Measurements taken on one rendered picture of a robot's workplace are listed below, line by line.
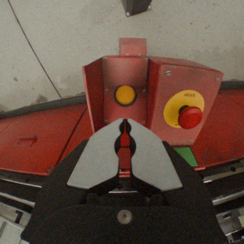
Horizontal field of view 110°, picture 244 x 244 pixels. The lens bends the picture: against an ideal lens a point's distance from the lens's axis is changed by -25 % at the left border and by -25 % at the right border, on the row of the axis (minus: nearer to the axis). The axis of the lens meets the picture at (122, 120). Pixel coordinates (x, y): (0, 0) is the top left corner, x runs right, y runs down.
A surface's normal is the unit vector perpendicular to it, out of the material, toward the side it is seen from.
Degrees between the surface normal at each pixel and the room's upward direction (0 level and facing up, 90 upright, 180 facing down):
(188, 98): 0
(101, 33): 0
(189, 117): 3
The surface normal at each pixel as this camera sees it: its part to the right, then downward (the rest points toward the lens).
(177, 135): -0.02, 0.58
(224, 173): -0.15, -0.80
